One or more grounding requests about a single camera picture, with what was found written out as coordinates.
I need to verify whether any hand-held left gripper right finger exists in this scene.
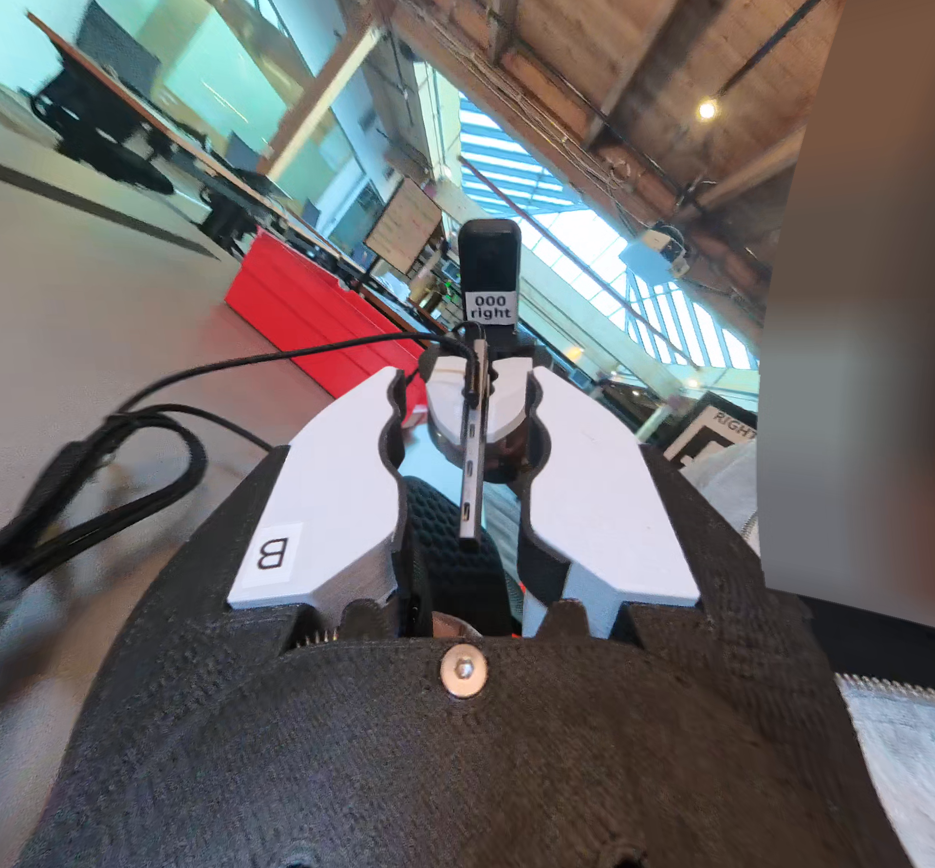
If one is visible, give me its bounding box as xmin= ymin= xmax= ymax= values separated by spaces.
xmin=515 ymin=366 xmax=702 ymax=639

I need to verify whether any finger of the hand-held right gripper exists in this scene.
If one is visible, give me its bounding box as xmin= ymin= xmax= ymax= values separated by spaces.
xmin=425 ymin=358 xmax=472 ymax=445
xmin=484 ymin=357 xmax=530 ymax=445

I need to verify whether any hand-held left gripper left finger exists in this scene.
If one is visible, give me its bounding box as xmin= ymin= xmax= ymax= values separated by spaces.
xmin=226 ymin=367 xmax=410 ymax=613

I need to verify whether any grey usb hub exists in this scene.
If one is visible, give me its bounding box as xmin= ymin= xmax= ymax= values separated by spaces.
xmin=457 ymin=338 xmax=490 ymax=542

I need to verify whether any red plastic bin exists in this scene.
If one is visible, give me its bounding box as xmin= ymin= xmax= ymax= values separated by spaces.
xmin=224 ymin=228 xmax=433 ymax=410

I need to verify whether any black braided usb-c cable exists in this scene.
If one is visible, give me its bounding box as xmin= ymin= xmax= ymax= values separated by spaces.
xmin=0 ymin=331 xmax=489 ymax=585

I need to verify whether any whiteboard with writing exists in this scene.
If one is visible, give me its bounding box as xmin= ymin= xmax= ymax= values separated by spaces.
xmin=364 ymin=177 xmax=445 ymax=277

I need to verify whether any black white marker sign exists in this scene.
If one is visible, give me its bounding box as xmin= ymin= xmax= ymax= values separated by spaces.
xmin=663 ymin=402 xmax=761 ymax=472

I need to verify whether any white ceiling-mounted device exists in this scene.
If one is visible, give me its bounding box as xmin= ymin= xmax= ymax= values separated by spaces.
xmin=619 ymin=224 xmax=692 ymax=279

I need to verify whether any long wooden office desk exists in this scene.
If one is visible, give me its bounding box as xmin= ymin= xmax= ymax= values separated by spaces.
xmin=25 ymin=9 xmax=366 ymax=277

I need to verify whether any person's black shirt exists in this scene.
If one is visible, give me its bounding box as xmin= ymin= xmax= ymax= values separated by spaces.
xmin=804 ymin=594 xmax=935 ymax=694

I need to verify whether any wooden support post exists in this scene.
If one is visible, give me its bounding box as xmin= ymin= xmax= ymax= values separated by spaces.
xmin=266 ymin=28 xmax=382 ymax=169

